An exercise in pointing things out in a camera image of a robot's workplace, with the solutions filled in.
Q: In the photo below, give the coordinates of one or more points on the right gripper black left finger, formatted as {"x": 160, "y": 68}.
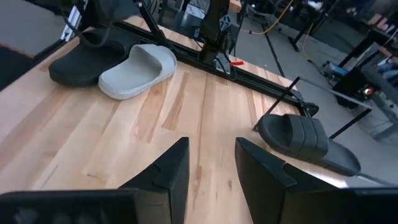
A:
{"x": 168, "y": 193}

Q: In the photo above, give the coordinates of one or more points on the black aluminium rig frame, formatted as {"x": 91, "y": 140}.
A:
{"x": 264, "y": 87}

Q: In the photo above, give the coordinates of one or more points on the grey slide sandal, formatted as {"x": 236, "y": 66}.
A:
{"x": 133, "y": 74}

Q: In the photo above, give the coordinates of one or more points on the small red tag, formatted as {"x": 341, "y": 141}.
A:
{"x": 237, "y": 63}

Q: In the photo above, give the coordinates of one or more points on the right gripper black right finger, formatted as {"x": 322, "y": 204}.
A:
{"x": 267, "y": 189}

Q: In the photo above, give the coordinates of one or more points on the black slide sandal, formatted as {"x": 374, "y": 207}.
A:
{"x": 304, "y": 137}
{"x": 84, "y": 65}

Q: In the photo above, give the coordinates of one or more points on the black box red button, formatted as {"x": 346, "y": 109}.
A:
{"x": 351, "y": 88}

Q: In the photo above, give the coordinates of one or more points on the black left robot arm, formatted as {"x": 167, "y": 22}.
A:
{"x": 213, "y": 28}

